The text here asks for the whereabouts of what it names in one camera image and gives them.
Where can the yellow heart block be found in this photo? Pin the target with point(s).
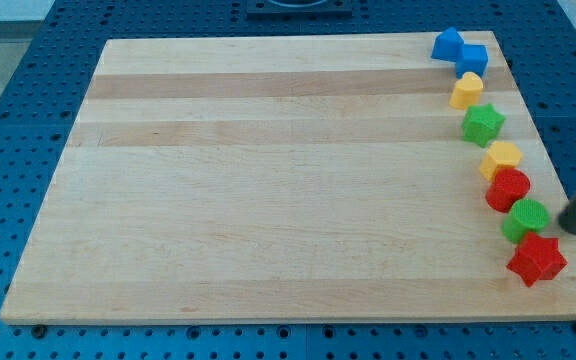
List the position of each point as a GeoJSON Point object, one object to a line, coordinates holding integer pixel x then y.
{"type": "Point", "coordinates": [467, 91]}

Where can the green cylinder block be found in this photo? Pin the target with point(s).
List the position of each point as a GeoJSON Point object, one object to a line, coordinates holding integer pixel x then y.
{"type": "Point", "coordinates": [525, 215]}

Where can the blue triangle block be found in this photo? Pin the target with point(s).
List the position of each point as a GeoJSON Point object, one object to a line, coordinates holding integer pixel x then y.
{"type": "Point", "coordinates": [447, 45]}

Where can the green star block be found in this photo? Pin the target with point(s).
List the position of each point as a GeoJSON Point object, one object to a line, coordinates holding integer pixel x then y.
{"type": "Point", "coordinates": [481, 124]}

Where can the wooden board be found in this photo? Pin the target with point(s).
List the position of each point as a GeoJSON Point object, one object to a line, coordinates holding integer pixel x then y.
{"type": "Point", "coordinates": [297, 179]}

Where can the red cylinder block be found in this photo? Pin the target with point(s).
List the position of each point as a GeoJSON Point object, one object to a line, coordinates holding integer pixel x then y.
{"type": "Point", "coordinates": [508, 186]}

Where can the yellow hexagon block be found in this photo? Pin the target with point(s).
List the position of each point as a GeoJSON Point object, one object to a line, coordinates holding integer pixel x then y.
{"type": "Point", "coordinates": [500, 155]}

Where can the blue cube block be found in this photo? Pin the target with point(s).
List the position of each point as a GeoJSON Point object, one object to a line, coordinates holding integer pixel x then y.
{"type": "Point", "coordinates": [471, 58]}

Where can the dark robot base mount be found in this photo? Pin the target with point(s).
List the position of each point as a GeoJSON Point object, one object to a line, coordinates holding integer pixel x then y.
{"type": "Point", "coordinates": [259, 8]}

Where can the red star block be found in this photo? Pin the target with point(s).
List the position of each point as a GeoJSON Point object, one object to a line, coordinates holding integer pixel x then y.
{"type": "Point", "coordinates": [537, 258]}

